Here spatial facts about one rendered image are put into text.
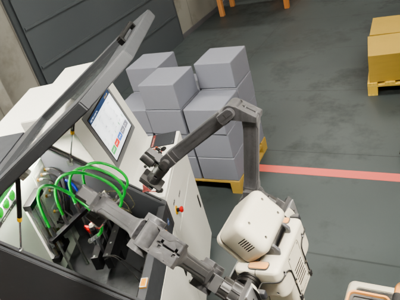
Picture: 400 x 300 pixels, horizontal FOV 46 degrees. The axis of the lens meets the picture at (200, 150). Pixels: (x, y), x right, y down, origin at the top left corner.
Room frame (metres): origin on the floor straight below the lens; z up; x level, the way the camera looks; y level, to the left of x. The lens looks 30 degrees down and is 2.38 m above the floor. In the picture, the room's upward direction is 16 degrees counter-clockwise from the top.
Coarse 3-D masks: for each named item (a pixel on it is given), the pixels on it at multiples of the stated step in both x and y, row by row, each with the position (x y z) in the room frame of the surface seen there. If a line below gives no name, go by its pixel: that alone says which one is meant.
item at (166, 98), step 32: (160, 64) 3.92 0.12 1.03; (224, 64) 3.52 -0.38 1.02; (160, 96) 3.46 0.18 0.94; (192, 96) 3.57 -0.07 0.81; (224, 96) 3.39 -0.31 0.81; (160, 128) 3.52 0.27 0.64; (192, 128) 3.35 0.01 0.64; (224, 128) 3.19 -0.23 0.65; (192, 160) 3.40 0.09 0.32; (224, 160) 3.24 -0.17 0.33
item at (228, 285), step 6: (228, 282) 1.08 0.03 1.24; (234, 282) 1.09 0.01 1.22; (240, 282) 1.10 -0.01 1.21; (246, 282) 1.09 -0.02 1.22; (222, 288) 1.07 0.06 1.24; (228, 288) 1.07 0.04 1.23; (234, 288) 1.06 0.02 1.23; (240, 288) 1.07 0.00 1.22; (246, 288) 1.07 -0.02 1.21; (216, 294) 1.08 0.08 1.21; (222, 294) 1.06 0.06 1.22; (228, 294) 1.05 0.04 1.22; (234, 294) 1.05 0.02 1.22; (240, 294) 1.05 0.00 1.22
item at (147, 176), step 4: (144, 172) 1.73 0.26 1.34; (148, 172) 1.74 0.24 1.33; (152, 172) 1.69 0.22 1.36; (140, 176) 1.71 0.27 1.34; (144, 176) 1.71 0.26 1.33; (148, 176) 1.71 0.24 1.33; (152, 176) 1.68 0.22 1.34; (144, 180) 1.70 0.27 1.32; (148, 180) 1.70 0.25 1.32; (152, 180) 1.68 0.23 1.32; (156, 180) 1.68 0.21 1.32; (160, 180) 1.69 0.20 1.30; (152, 184) 1.69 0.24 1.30; (156, 184) 1.69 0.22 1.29; (160, 184) 1.71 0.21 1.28; (156, 188) 1.68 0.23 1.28; (160, 188) 1.69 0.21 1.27
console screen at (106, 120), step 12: (108, 96) 2.63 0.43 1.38; (96, 108) 2.43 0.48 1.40; (108, 108) 2.54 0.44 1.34; (120, 108) 2.67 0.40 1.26; (84, 120) 2.25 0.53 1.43; (96, 120) 2.35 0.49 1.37; (108, 120) 2.46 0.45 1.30; (120, 120) 2.58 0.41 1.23; (96, 132) 2.28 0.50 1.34; (108, 132) 2.38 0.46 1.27; (120, 132) 2.49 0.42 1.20; (132, 132) 2.61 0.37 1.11; (108, 144) 2.30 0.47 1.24; (120, 144) 2.41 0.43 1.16; (108, 156) 2.23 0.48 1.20; (120, 156) 2.33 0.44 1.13
